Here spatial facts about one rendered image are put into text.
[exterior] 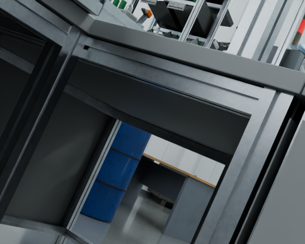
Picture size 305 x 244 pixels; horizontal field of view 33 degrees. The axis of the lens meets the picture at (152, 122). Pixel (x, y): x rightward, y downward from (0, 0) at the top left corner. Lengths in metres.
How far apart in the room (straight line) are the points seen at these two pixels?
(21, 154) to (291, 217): 0.49
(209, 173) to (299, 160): 9.93
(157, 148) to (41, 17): 9.08
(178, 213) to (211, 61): 4.90
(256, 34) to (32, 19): 0.36
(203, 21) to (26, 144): 1.38
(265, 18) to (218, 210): 0.30
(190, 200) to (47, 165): 3.38
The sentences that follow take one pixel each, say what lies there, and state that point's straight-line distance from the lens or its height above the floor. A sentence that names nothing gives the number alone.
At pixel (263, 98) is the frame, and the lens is 0.71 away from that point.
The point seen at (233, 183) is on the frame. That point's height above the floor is 0.69.
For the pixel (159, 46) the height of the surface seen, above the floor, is 0.84.
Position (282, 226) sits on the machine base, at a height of 0.67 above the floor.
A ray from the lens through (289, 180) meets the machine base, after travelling 0.65.
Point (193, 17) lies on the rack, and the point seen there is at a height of 1.25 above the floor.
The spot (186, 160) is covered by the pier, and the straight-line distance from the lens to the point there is 9.98.
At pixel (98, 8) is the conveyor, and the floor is 0.87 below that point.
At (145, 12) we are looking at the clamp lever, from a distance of 1.52.
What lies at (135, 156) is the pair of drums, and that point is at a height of 0.64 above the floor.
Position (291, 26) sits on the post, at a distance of 1.91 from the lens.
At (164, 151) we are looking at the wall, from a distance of 9.98.
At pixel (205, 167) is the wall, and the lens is 10.51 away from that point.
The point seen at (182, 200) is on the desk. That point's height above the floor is 0.41.
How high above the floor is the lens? 0.67
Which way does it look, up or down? 4 degrees up
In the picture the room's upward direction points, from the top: 25 degrees clockwise
